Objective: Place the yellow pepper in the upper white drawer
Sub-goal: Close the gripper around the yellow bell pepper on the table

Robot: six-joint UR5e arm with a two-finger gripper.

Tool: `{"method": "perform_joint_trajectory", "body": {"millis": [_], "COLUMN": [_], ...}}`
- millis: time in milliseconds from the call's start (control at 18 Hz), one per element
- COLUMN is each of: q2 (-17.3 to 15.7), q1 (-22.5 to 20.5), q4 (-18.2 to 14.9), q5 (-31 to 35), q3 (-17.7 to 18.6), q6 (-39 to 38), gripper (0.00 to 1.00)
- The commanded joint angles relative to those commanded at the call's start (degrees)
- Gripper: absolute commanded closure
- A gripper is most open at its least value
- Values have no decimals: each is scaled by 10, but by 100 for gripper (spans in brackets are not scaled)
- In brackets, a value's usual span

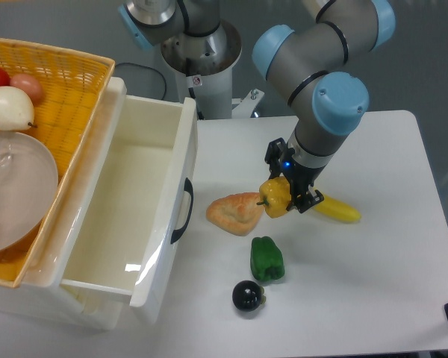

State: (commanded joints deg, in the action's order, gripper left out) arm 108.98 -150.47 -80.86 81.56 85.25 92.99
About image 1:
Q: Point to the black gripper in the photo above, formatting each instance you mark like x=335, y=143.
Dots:
x=282, y=161

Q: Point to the yellow bell pepper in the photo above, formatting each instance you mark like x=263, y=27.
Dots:
x=275, y=197

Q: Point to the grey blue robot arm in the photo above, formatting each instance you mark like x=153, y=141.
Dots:
x=305, y=69

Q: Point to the green bell pepper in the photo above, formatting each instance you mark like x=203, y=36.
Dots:
x=266, y=260

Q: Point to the open white upper drawer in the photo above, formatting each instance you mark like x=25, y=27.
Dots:
x=141, y=205

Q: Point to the yellow banana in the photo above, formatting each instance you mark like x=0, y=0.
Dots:
x=337, y=210

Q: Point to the triangular bread pastry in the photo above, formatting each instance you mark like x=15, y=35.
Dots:
x=237, y=214

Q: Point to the dark purple eggplant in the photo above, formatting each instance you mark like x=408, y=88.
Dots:
x=247, y=296

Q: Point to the yellow wicker basket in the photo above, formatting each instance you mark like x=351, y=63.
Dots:
x=74, y=83

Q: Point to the beige plate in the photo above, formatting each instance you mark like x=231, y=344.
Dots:
x=27, y=193

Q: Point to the pink peach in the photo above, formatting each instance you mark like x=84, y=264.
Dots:
x=30, y=85

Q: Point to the white pear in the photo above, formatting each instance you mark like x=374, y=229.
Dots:
x=16, y=110

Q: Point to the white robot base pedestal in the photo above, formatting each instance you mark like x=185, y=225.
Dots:
x=203, y=69

